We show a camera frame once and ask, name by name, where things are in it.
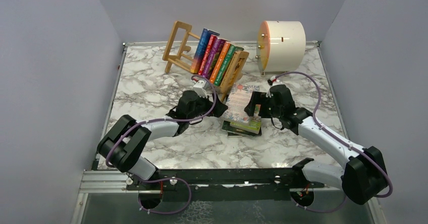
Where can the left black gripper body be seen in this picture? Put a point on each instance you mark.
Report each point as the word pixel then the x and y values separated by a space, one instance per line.
pixel 203 107

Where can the purple 117-storey treehouse book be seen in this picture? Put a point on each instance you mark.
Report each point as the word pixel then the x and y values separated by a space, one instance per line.
pixel 217 47

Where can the orange Huckleberry Finn book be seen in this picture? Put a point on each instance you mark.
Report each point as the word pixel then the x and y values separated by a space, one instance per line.
pixel 236 65

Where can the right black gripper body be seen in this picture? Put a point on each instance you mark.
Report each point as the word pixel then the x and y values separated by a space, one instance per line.
pixel 273 111

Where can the white cylindrical drum box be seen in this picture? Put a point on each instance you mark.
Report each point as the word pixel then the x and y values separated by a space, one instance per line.
pixel 280 46

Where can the lime green 65-storey treehouse book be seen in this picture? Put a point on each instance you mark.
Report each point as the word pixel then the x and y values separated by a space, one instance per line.
pixel 254 125

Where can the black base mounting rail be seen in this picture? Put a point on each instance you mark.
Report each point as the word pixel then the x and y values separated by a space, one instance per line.
pixel 175 185

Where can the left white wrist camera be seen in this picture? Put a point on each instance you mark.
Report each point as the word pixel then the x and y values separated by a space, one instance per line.
pixel 200 88

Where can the blue sunset cover book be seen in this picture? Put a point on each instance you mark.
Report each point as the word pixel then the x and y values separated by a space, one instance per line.
pixel 200 50

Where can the green 104-storey treehouse book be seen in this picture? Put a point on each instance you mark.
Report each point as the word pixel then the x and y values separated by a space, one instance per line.
pixel 225 63

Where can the red 13-storey treehouse book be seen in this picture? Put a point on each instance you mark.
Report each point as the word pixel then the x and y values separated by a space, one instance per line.
pixel 211 41

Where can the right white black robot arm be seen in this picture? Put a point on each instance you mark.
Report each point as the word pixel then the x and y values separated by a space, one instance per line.
pixel 361 173

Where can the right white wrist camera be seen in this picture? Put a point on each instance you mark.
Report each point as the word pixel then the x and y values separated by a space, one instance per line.
pixel 273 81

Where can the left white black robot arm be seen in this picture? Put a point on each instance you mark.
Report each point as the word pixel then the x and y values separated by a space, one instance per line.
pixel 124 143

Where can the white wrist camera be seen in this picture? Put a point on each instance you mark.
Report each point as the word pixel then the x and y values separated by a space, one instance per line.
pixel 273 81
pixel 200 88

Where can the orange 78-storey treehouse book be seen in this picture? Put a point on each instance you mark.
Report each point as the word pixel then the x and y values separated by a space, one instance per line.
pixel 219 61

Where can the aluminium table frame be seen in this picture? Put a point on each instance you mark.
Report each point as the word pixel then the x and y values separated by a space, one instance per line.
pixel 141 88

